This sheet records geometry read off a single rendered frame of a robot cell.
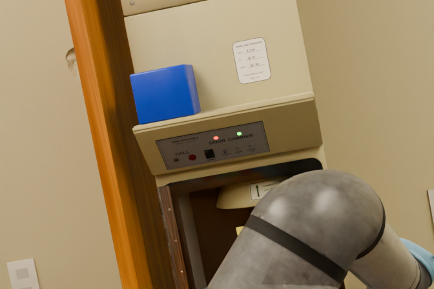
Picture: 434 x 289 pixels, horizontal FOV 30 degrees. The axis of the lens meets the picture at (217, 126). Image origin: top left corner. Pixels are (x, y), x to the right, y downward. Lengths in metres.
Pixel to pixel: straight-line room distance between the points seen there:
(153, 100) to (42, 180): 0.69
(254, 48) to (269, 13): 0.07
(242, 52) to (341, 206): 0.72
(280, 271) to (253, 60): 0.76
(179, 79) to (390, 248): 0.56
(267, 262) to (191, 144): 0.67
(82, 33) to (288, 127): 0.40
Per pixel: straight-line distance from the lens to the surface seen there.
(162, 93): 1.41
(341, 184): 0.84
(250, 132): 1.43
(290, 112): 1.40
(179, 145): 1.44
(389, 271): 1.03
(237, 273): 0.81
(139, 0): 1.53
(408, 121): 1.95
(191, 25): 1.51
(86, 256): 2.05
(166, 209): 1.53
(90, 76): 1.45
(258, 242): 0.81
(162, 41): 1.52
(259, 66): 1.50
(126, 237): 1.47
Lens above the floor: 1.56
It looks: 3 degrees down
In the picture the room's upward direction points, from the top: 11 degrees counter-clockwise
